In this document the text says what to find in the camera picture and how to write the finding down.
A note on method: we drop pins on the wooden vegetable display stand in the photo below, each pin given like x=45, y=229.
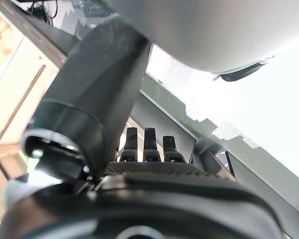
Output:
x=27, y=74

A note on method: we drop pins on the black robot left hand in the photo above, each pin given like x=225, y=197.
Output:
x=94, y=87

